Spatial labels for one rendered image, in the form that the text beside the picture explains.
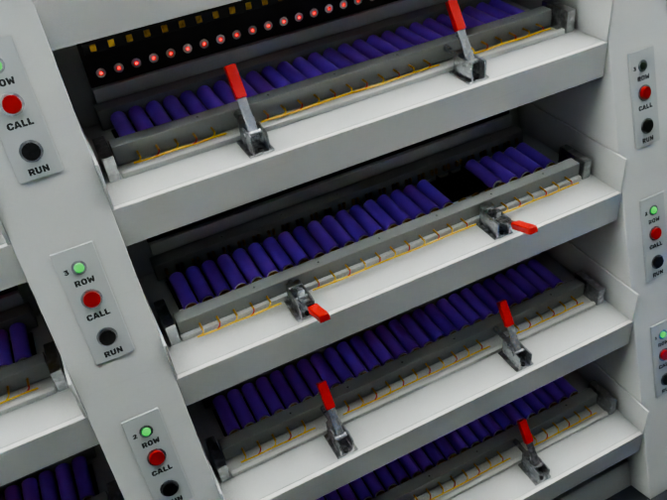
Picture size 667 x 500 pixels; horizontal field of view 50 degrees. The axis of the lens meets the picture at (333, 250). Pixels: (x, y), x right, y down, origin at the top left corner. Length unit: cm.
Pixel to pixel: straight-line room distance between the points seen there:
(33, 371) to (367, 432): 40
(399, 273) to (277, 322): 16
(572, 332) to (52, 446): 68
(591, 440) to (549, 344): 20
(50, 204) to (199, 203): 14
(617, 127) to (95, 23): 63
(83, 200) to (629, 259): 70
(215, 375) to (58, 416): 16
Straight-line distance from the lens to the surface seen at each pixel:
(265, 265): 86
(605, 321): 108
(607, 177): 101
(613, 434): 118
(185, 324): 81
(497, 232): 89
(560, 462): 114
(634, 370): 114
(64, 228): 71
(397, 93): 83
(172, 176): 74
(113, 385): 77
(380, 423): 93
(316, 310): 76
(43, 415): 81
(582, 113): 101
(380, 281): 84
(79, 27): 70
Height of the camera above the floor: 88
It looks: 22 degrees down
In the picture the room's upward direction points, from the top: 15 degrees counter-clockwise
